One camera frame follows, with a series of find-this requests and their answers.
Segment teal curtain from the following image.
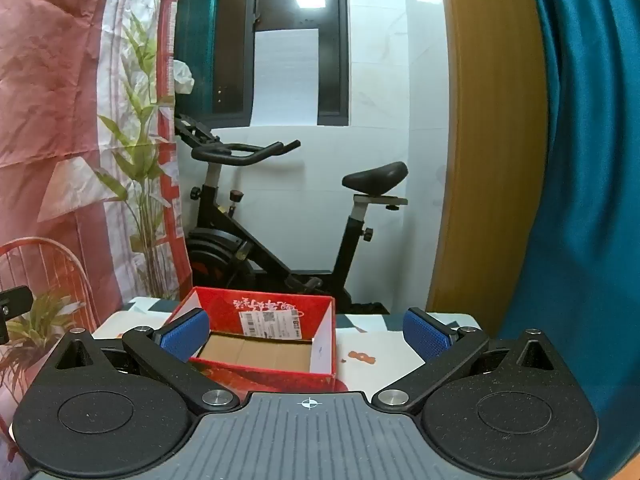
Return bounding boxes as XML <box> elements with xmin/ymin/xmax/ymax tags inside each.
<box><xmin>495</xmin><ymin>0</ymin><xmax>640</xmax><ymax>480</ymax></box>

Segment white paper sheet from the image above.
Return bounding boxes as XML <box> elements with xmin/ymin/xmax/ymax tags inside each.
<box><xmin>250</xmin><ymin>29</ymin><xmax>321</xmax><ymax>127</ymax></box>

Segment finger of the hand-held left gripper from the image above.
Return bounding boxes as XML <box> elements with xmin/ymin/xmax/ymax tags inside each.
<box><xmin>0</xmin><ymin>285</ymin><xmax>34</xmax><ymax>346</ymax></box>

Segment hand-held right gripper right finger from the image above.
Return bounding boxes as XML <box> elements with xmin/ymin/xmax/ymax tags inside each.
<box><xmin>372</xmin><ymin>307</ymin><xmax>563</xmax><ymax>413</ymax></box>

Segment red strawberry print cardboard box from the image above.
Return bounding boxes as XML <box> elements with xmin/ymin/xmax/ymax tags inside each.
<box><xmin>170</xmin><ymin>286</ymin><xmax>337</xmax><ymax>394</ymax></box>

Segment dark framed window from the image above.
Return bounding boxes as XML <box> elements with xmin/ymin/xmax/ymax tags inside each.
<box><xmin>172</xmin><ymin>0</ymin><xmax>351</xmax><ymax>128</ymax></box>

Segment yellow wooden door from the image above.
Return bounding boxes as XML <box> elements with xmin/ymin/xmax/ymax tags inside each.
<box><xmin>425</xmin><ymin>0</ymin><xmax>557</xmax><ymax>339</ymax></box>

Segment black exercise bike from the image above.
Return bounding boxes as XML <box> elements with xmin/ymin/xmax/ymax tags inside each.
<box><xmin>174</xmin><ymin>114</ymin><xmax>409</xmax><ymax>316</ymax></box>

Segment pink plant print curtain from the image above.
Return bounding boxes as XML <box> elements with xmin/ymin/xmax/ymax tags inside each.
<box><xmin>0</xmin><ymin>0</ymin><xmax>194</xmax><ymax>431</ymax></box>

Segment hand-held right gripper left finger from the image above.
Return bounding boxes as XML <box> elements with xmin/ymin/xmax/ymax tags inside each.
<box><xmin>52</xmin><ymin>307</ymin><xmax>241</xmax><ymax>415</ymax></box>

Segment white printed tablecloth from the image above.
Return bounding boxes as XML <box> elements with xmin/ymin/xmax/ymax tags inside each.
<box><xmin>92</xmin><ymin>296</ymin><xmax>483</xmax><ymax>396</ymax></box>

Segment white plastic bag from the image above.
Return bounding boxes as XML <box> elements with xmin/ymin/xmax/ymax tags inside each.
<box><xmin>172</xmin><ymin>59</ymin><xmax>196</xmax><ymax>96</ymax></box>

